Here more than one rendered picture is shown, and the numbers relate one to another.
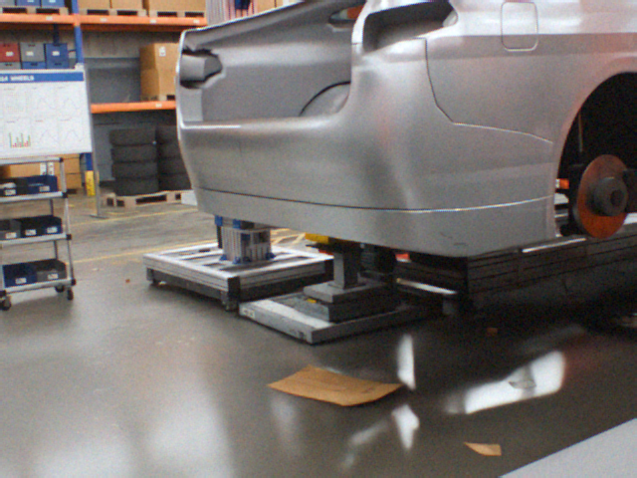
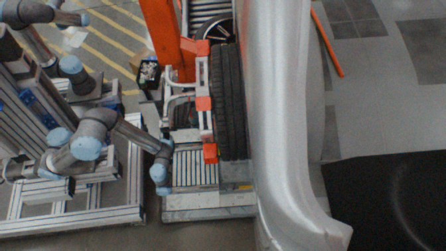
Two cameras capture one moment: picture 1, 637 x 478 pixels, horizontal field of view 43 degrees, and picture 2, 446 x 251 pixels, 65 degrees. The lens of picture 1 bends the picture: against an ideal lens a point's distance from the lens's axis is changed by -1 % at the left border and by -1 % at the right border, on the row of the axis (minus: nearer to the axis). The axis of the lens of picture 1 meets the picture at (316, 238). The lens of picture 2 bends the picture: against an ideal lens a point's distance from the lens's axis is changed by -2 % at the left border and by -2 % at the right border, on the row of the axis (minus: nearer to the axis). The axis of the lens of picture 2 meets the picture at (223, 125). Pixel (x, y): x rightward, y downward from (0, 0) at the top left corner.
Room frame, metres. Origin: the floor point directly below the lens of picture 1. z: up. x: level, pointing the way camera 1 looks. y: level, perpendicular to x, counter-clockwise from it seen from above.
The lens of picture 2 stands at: (3.92, 0.86, 2.50)
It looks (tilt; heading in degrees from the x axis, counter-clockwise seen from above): 57 degrees down; 306
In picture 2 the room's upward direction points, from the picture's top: 8 degrees counter-clockwise
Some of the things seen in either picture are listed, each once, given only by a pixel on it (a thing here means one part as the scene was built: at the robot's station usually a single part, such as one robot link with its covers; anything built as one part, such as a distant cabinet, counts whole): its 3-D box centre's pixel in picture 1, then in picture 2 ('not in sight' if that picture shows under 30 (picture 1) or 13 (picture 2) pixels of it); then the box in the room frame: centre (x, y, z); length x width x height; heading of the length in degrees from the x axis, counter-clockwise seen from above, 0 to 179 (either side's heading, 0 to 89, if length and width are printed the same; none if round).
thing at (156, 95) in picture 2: not in sight; (151, 79); (5.39, -0.32, 0.44); 0.43 x 0.17 x 0.03; 122
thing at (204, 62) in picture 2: not in sight; (208, 104); (4.69, -0.07, 0.85); 0.54 x 0.07 x 0.54; 122
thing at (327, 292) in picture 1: (345, 269); (240, 147); (4.55, -0.16, 0.32); 0.40 x 0.30 x 0.28; 122
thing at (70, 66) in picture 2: not in sight; (72, 68); (5.49, 0.14, 0.98); 0.13 x 0.12 x 0.14; 21
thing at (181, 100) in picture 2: not in sight; (195, 105); (4.75, -0.03, 0.85); 0.21 x 0.14 x 0.14; 32
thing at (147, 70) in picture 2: not in sight; (148, 74); (5.38, -0.30, 0.51); 0.20 x 0.14 x 0.13; 114
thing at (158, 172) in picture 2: not in sight; (160, 171); (4.65, 0.43, 0.95); 0.11 x 0.08 x 0.11; 113
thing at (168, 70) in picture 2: not in sight; (181, 72); (4.85, -0.09, 1.03); 0.19 x 0.18 x 0.11; 32
